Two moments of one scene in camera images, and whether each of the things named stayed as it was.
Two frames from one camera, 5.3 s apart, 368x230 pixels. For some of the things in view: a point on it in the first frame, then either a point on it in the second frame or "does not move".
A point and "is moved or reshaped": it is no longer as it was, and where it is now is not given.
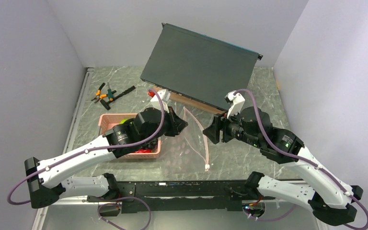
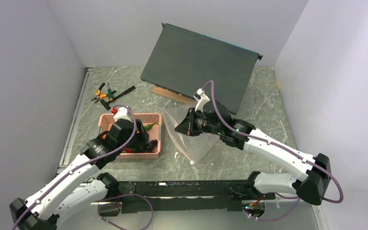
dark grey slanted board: (199, 67) does not move
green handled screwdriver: (109, 93) does not move
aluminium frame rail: (78, 110) does not move
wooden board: (191, 101) does not move
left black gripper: (177, 124) → (141, 137)
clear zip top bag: (187, 152) is moved or reshaped
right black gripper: (212, 132) → (187, 127)
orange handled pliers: (98, 95) does not move
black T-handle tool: (106, 104) does not move
